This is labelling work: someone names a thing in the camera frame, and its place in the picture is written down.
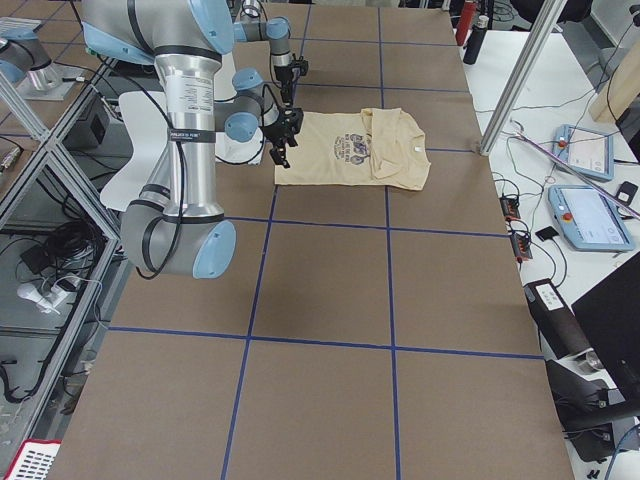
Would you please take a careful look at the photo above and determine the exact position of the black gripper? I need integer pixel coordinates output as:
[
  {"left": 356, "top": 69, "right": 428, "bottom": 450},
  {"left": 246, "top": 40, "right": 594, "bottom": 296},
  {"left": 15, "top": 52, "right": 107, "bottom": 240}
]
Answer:
[
  {"left": 263, "top": 106, "right": 304, "bottom": 168},
  {"left": 272, "top": 55, "right": 309, "bottom": 107}
]

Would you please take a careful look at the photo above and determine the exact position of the beige long sleeve graphic shirt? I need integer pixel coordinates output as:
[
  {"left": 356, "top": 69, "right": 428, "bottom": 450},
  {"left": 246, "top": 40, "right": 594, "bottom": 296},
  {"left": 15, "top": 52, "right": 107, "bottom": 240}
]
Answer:
[{"left": 274, "top": 108, "right": 431, "bottom": 191}]

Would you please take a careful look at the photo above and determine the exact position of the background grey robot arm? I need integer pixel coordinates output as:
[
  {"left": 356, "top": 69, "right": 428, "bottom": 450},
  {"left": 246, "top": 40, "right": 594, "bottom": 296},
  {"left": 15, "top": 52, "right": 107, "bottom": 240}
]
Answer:
[{"left": 1, "top": 26, "right": 52, "bottom": 83}]

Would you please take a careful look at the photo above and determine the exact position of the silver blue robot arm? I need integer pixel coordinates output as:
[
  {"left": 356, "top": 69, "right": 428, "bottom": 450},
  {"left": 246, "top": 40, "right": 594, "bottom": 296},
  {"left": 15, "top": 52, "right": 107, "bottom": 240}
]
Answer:
[
  {"left": 82, "top": 1, "right": 308, "bottom": 280},
  {"left": 234, "top": 1, "right": 309, "bottom": 106}
]

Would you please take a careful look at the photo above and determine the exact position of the black water bottle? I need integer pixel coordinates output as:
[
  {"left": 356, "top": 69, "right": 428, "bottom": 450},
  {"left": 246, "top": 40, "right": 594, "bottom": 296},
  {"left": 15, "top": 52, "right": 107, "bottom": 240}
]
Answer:
[{"left": 463, "top": 15, "right": 489, "bottom": 65}]

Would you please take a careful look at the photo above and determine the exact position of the red water bottle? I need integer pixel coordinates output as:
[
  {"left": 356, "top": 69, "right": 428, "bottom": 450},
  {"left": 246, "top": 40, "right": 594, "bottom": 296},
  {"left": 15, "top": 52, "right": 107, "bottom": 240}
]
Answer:
[{"left": 455, "top": 0, "right": 477, "bottom": 46}]

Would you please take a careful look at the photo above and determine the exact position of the upper orange black usb hub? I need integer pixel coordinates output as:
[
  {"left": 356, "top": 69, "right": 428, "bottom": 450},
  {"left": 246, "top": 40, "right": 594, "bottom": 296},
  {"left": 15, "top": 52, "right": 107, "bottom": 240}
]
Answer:
[{"left": 499, "top": 196, "right": 521, "bottom": 222}]

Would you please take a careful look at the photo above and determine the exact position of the orange black usb hub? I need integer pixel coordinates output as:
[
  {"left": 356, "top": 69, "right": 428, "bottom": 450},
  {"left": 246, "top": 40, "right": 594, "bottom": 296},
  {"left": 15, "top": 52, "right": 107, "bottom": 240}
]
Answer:
[
  {"left": 499, "top": 196, "right": 521, "bottom": 222},
  {"left": 510, "top": 231, "right": 533, "bottom": 264}
]

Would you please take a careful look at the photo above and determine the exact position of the lower orange black usb hub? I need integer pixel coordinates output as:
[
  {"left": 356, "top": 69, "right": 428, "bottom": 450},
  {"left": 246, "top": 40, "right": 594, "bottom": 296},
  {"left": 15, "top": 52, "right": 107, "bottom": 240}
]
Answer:
[{"left": 510, "top": 231, "right": 533, "bottom": 264}]

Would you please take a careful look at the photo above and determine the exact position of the upper blue teach pendant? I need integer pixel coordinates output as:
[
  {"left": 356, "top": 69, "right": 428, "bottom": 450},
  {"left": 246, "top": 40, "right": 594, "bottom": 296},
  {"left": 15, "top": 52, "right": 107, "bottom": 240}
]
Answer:
[{"left": 552, "top": 124, "right": 614, "bottom": 182}]

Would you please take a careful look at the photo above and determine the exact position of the blue teach pendant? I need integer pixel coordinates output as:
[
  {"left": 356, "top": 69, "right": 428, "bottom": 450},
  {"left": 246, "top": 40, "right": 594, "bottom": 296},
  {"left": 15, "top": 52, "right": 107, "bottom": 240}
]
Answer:
[
  {"left": 552, "top": 124, "right": 614, "bottom": 182},
  {"left": 547, "top": 185, "right": 636, "bottom": 252}
]

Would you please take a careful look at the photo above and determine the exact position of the lower blue teach pendant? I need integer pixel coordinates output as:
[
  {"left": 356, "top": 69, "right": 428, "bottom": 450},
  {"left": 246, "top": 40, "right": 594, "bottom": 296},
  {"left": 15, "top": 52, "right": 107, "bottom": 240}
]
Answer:
[{"left": 547, "top": 185, "right": 636, "bottom": 252}]

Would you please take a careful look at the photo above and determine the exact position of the black labelled box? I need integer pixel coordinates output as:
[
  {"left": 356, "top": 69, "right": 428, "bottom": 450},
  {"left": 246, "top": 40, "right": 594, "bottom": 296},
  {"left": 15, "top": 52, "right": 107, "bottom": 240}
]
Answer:
[{"left": 523, "top": 279, "right": 592, "bottom": 359}]

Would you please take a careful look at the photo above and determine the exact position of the wooden beam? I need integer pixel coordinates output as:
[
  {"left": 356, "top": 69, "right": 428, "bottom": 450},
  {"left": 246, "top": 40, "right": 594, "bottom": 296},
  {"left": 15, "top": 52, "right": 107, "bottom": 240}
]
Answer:
[{"left": 589, "top": 0, "right": 640, "bottom": 125}]

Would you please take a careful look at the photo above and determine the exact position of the black power adapter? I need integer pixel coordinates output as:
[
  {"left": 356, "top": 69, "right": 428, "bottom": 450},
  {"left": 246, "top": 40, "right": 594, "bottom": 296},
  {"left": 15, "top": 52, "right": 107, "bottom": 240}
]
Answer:
[{"left": 616, "top": 181, "right": 639, "bottom": 206}]

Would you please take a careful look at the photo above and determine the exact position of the black monitor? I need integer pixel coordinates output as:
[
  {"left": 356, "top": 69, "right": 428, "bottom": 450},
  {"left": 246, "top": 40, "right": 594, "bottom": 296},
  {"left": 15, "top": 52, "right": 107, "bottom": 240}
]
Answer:
[{"left": 572, "top": 255, "right": 639, "bottom": 399}]

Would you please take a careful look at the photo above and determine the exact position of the red white basket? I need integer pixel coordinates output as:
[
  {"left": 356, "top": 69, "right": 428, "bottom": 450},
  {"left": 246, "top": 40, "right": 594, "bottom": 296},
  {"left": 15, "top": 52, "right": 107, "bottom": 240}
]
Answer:
[{"left": 4, "top": 439, "right": 62, "bottom": 480}]

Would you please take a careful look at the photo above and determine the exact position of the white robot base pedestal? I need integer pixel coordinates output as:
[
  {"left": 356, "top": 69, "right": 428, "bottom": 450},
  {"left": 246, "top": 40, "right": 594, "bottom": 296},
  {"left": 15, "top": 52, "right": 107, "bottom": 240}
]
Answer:
[{"left": 213, "top": 53, "right": 264, "bottom": 166}]

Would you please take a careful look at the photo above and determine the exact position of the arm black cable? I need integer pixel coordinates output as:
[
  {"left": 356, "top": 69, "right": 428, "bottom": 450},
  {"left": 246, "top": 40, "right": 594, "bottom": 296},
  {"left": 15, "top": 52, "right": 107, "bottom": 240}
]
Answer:
[{"left": 134, "top": 82, "right": 281, "bottom": 281}]

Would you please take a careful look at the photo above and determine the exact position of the aluminium frame post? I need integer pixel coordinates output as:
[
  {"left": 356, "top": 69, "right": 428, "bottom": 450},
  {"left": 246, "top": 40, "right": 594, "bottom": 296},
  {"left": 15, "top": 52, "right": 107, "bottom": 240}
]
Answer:
[{"left": 478, "top": 0, "right": 567, "bottom": 156}]

